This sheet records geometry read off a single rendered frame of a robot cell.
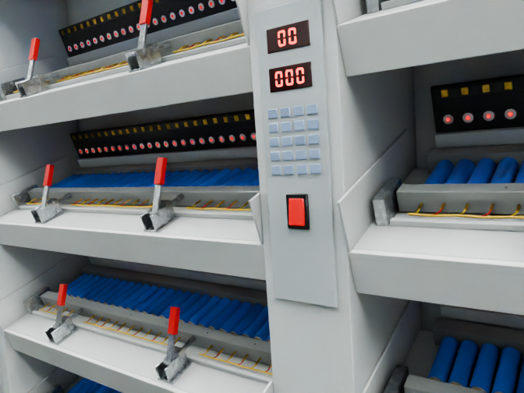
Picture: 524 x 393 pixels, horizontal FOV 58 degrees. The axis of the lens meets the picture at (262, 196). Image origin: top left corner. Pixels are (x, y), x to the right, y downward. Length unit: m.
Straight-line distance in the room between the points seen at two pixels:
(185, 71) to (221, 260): 0.21
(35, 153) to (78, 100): 0.32
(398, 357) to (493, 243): 0.21
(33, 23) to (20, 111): 0.26
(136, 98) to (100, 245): 0.22
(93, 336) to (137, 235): 0.26
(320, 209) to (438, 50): 0.16
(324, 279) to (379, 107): 0.18
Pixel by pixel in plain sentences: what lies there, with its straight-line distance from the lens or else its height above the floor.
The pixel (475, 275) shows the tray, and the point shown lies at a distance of 0.41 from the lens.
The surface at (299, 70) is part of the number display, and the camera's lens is 0.44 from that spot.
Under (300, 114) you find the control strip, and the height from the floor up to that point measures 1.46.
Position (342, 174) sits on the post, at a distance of 0.43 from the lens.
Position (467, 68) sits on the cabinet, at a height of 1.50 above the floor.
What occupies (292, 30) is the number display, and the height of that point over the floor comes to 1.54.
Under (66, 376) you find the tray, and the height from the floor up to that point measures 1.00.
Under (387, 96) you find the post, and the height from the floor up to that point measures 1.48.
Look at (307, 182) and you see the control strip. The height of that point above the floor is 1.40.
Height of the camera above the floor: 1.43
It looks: 6 degrees down
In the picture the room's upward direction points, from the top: 4 degrees counter-clockwise
